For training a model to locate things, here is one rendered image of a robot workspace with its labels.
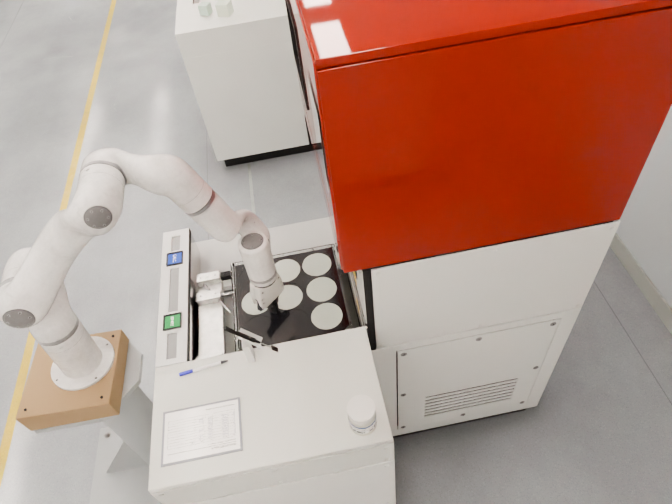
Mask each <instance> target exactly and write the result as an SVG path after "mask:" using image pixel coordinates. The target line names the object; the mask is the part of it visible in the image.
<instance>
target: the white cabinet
mask: <svg viewBox="0 0 672 504"><path fill-rule="evenodd" d="M188 504H396V490H395V459H394V460H391V461H387V462H382V463H377V464H372V465H368V466H363V467H358V468H353V469H349V470H344V471H339V472H335V473H330V474H325V475H320V476H316V477H311V478H306V479H301V480H297V481H292V482H287V483H283V484H278V485H273V486H268V487H264V488H259V489H254V490H249V491H245V492H240V493H235V494H230V495H226V496H221V497H216V498H212V499H207V500H202V501H197V502H193V503H188Z"/></svg>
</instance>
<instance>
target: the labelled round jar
mask: <svg viewBox="0 0 672 504"><path fill-rule="evenodd" d="M347 414H348V420H349V425H350V428H351V430H352V431H353V432H354V433H355V434H356V435H359V436H367V435H370V434H371V433H372V432H373V431H374V430H375V428H376V425H377V419H376V409H375V403H374V401H373V400H372V399H371V398H370V397H369V396H367V395H362V394H360V395H356V396H354V397H352V398H351V399H350V400H349V402H348V404H347Z"/></svg>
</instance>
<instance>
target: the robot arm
mask: <svg viewBox="0 0 672 504"><path fill-rule="evenodd" d="M128 184H133V185H137V186H139V187H140V188H142V189H144V190H146V191H149V192H151V193H153V194H156V195H162V196H166V197H168V198H169V199H171V200H172V201H173V202H174V203H175V204H176V205H177V206H178V207H179V208H180V209H182V210H183V211H184V212H185V213H186V214H187V215H188V216H189V217H190V218H191V219H193V220H194V221H195V222H196V223H197V224H198V225H199V226H200V227H202V228H203V229H204V230H205V231H206V232H207V233H208V234H209V235H210V236H212V237H213V238H214V239H216V240H218V241H221V242H229V241H231V240H233V239H234V238H235V237H236V236H237V234H238V233H239V234H240V235H241V236H242V237H241V238H240V239H239V241H238V249H239V252H240V255H241V257H242V260H243V263H244V266H245V269H246V271H247V274H248V277H249V280H250V293H251V298H252V301H253V303H254V304H256V303H257V309H258V310H259V311H262V310H263V309H265V308H268V309H269V311H270V312H274V313H275V314H277V312H278V311H279V308H278V301H279V299H278V297H279V295H280V294H281V293H282V291H283V290H284V285H283V282H282V279H281V277H280V275H279V274H278V272H277V270H276V266H275V263H274V259H273V256H272V252H271V244H270V233H269V230H268V228H267V227H266V225H265V224H264V223H263V222H262V221H261V220H260V219H259V218H258V217H257V216H256V215H255V214H254V213H253V212H251V211H249V210H246V209H240V210H236V211H233V210H232V209H231V208H230V207H229V205H228V204H227V203H226V202H225V201H224V200H223V199H222V198H221V197H220V196H219V195H218V194H217V193H216V192H215V191H214V190H213V189H212V188H211V187H210V186H209V185H208V183H207V182H206V181H205V180H204V179H203V178H202V177H201V176H200V175H199V174H198V173H197V172H196V171H195V170H194V169H193V168H192V167H191V166H190V165H189V164H188V163H187V162H185V161H184V160H183V159H181V158H180V157H177V156H175V155H171V154H153V155H137V154H131V153H128V152H126V151H123V150H120V149H117V148H111V147H108V148H101V149H98V150H95V151H93V152H91V153H90V154H88V155H87V156H86V157H85V159H84V160H83V162H82V165H81V169H80V174H79V179H78V184H77V189H76V193H75V195H74V198H73V200H72V202H71V204H70V205H69V207H68V208H67V209H64V210H60V211H58V212H57V213H55V214H54V215H53V216H52V217H51V219H50V220H49V221H48V223H47V224H46V225H45V227H44V228H43V230H42V231H41V233H40V234H39V236H38V237H37V239H36V240H35V242H34V244H33V246H32V247H29V248H23V249H20V250H18V251H16V252H14V253H13V254H12V255H11V256H10V258H9V259H8V261H7V263H6V265H5V268H4V271H3V275H2V278H1V282H0V321H1V322H2V323H4V324H5V325H7V326H9V327H12V328H20V329H23V328H28V330H29V332H30V333H31V335H32V336H33V337H34V339H35V340H36V341H37V342H38V343H39V345H40V346H41V347H42V348H43V349H44V351H45V352H46V353H47V354H48V355H49V357H50V358H51V359H52V360H53V364H52V367H51V378H52V380H53V382H54V383H55V384H56V385H57V386H58V387H59V388H61V389H63V390H67V391H77V390H82V389H85V388H88V387H90V386H92V385H94V384H96V383H97V382H98V381H100V380H101V379H102V378H103V377H104V376H105V375H106V374H107V373H108V372H109V370H110V369H111V367H112V365H113V362H114V358H115V352H114V348H113V346H112V345H111V343H110V342H109V341H108V340H106V339H104V338H102V337H97V336H90V334H89V333H88V331H87V330H86V329H85V327H84V326H83V324H82V323H81V321H80V320H79V318H78V317H77V316H76V314H75V313H74V311H73V310H72V309H71V307H70V304H69V300H68V296H67V291H66V287H65V283H64V279H65V277H66V275H67V273H68V271H69V269H70V267H71V265H72V264H73V262H74V261H75V259H76V258H77V256H78V255H79V254H80V252H81V251H82V250H83V248H84V247H85V246H86V245H87V243H88V242H89V241H90V240H91V239H92V238H94V237H95V236H99V235H104V234H107V233H108V232H109V231H110V230H111V229H112V228H113V227H114V226H115V225H116V223H117V222H118V220H119V218H120V216H121V213H122V210H123V202H124V190H125V185H128Z"/></svg>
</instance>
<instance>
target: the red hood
mask: <svg viewBox="0 0 672 504"><path fill-rule="evenodd" d="M285 4H286V10H287V16H288V22H289V28H290V34H291V40H292V46H293V52H294V58H295V63H296V69H297V75H298V81H299V88H300V94H301V100H302V104H303V108H304V113H305V117H306V121H307V126H308V130H309V134H310V138H311V143H312V147H313V151H314V156H315V160H316V164H317V168H318V173H319V177H320V181H321V186H322V190H323V194H324V198H325V203H326V207H327V211H328V216H329V220H330V224H331V229H332V233H333V237H334V241H335V246H336V250H337V254H338V259H339V263H340V267H341V270H343V273H348V272H353V271H358V270H363V269H368V268H373V267H378V266H384V265H389V264H394V263H399V262H404V261H409V260H414V259H419V258H425V257H430V256H435V255H440V254H445V253H450V252H455V251H460V250H466V249H471V248H476V247H481V246H486V245H491V244H496V243H501V242H507V241H512V240H517V239H522V238H527V237H532V236H537V235H542V234H548V233H553V232H558V231H563V230H568V229H573V228H578V227H583V226H589V225H594V224H599V223H604V222H609V221H614V220H619V219H620V218H621V216H622V214H623V211H624V209H625V207H626V205H627V202H628V200H629V198H630V196H631V194H632V191H633V189H634V187H635V185H636V183H637V180H638V178H639V176H640V174H641V172H642V169H643V167H644V165H645V163H646V160H647V158H648V156H649V154H650V152H651V149H652V147H653V145H654V143H655V141H656V138H657V136H658V134H659V132H660V130H661V127H662V125H663V123H664V121H665V119H666V116H667V114H668V112H669V110H670V107H671V105H672V0H285Z"/></svg>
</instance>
